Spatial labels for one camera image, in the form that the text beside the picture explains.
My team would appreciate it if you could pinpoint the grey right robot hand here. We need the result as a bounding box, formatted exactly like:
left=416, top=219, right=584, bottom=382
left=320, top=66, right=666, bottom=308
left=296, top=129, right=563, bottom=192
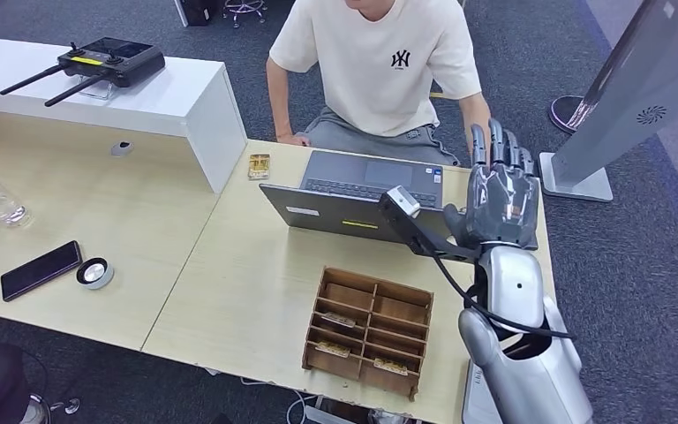
left=442, top=118, right=542, bottom=252

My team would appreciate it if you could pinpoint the person's right hand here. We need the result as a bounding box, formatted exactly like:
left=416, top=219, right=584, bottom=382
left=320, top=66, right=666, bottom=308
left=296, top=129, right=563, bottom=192
left=275, top=132, right=312, bottom=148

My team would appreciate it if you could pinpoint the person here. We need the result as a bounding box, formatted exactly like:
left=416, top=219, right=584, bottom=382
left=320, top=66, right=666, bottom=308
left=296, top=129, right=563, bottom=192
left=266, top=0, right=493, bottom=168

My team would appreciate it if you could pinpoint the wooden card organizer box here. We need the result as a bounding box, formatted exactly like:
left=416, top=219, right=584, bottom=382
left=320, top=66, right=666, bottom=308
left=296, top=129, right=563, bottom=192
left=300, top=267, right=435, bottom=404

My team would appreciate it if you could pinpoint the gold patterned key card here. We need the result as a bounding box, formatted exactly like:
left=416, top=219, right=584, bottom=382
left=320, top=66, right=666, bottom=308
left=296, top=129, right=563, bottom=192
left=314, top=342, right=352, bottom=360
left=321, top=312, right=357, bottom=329
left=373, top=358, right=409, bottom=377

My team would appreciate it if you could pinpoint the grey laptop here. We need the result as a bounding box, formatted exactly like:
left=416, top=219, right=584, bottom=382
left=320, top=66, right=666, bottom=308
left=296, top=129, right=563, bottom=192
left=259, top=149, right=468, bottom=247

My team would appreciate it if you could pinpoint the round chrome stand base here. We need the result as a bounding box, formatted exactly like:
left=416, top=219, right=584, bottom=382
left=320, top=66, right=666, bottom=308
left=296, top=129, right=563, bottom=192
left=550, top=95, right=587, bottom=134

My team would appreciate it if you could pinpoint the chrome chair base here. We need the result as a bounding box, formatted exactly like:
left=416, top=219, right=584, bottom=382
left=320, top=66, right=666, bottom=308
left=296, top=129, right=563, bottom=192
left=19, top=393, right=81, bottom=424
left=222, top=0, right=268, bottom=27

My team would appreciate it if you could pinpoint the white desk riser shelf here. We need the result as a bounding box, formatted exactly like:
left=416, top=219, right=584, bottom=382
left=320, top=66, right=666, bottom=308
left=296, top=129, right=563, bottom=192
left=0, top=34, right=248, bottom=195

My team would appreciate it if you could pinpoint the black computer case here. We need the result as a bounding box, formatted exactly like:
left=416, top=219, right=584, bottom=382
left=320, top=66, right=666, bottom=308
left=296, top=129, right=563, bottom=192
left=173, top=0, right=220, bottom=27

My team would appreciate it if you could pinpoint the silver kiosk display stand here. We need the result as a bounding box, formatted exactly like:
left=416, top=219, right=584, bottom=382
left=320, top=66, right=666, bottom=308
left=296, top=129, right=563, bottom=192
left=539, top=0, right=678, bottom=203

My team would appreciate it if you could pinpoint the white box device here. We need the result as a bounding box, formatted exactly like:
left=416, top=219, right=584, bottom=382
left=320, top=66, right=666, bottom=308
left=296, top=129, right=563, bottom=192
left=462, top=360, right=501, bottom=424

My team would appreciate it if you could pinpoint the black remote controller with antennas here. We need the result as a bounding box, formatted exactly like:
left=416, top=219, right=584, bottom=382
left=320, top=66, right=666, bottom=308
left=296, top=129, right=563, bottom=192
left=0, top=37, right=167, bottom=109

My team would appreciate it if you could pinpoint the clear acrylic stand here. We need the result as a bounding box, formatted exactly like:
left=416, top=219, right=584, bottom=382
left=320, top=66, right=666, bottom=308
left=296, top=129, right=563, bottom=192
left=79, top=76, right=115, bottom=101

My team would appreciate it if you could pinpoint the round white silver disc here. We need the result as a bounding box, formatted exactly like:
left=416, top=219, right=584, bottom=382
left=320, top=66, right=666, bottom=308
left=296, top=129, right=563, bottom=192
left=75, top=258, right=115, bottom=292

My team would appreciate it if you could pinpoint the black smartphone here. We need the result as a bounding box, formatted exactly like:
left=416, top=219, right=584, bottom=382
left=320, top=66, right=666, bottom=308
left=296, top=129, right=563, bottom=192
left=0, top=240, right=83, bottom=303

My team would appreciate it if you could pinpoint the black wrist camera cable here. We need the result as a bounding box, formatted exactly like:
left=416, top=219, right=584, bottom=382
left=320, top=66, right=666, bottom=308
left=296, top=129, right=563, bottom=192
left=426, top=246, right=576, bottom=342

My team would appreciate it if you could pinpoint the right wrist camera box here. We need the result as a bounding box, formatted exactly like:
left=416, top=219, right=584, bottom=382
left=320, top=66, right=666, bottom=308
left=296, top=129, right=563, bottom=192
left=377, top=185, right=482, bottom=262

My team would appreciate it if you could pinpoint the thin white cable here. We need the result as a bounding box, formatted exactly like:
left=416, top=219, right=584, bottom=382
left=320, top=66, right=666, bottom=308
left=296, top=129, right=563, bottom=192
left=284, top=393, right=317, bottom=424

